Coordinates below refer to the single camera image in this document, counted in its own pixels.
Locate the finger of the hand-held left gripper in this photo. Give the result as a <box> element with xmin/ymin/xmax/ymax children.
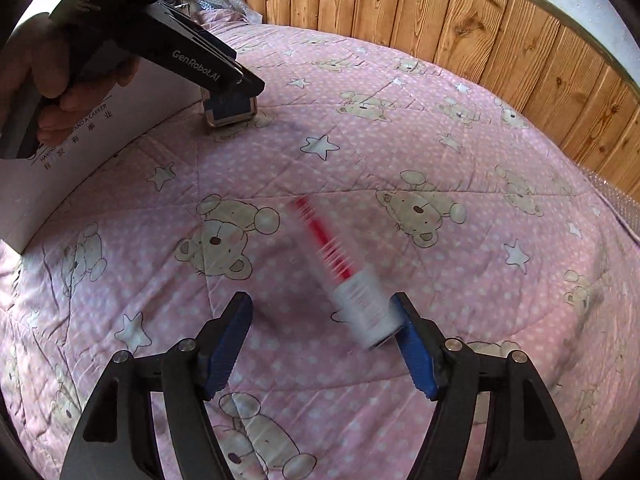
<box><xmin>160</xmin><ymin>2</ymin><xmax>267</xmax><ymax>97</ymax></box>

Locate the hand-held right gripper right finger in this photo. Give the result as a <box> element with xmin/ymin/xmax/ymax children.
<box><xmin>390</xmin><ymin>291</ymin><xmax>583</xmax><ymax>480</ymax></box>

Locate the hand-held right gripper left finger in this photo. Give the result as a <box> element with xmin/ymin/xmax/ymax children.
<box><xmin>60</xmin><ymin>291</ymin><xmax>253</xmax><ymax>480</ymax></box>

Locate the red white small box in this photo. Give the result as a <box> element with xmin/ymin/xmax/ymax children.
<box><xmin>290</xmin><ymin>196</ymin><xmax>407</xmax><ymax>351</ymax></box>

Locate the white cardboard box yellow lining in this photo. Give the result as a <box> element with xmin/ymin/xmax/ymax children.
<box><xmin>0</xmin><ymin>0</ymin><xmax>213</xmax><ymax>256</ymax></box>

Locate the person's left hand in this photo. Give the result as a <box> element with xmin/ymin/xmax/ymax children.
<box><xmin>0</xmin><ymin>19</ymin><xmax>139</xmax><ymax>147</ymax></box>

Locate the bubble wrap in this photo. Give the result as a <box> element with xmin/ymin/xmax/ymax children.
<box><xmin>180</xmin><ymin>0</ymin><xmax>264</xmax><ymax>25</ymax></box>
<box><xmin>582</xmin><ymin>169</ymin><xmax>640</xmax><ymax>243</ymax></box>

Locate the pink bear print blanket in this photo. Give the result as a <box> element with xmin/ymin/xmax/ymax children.
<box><xmin>0</xmin><ymin>7</ymin><xmax>640</xmax><ymax>480</ymax></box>

